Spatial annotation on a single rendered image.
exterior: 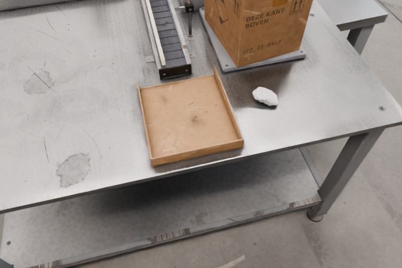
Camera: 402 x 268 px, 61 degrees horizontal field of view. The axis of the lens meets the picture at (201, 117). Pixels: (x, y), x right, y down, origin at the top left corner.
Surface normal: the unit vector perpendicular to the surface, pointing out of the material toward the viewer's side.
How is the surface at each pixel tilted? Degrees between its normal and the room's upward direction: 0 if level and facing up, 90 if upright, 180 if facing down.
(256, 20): 90
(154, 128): 0
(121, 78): 0
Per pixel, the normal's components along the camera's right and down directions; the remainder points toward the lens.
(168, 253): -0.01, -0.62
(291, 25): 0.36, 0.73
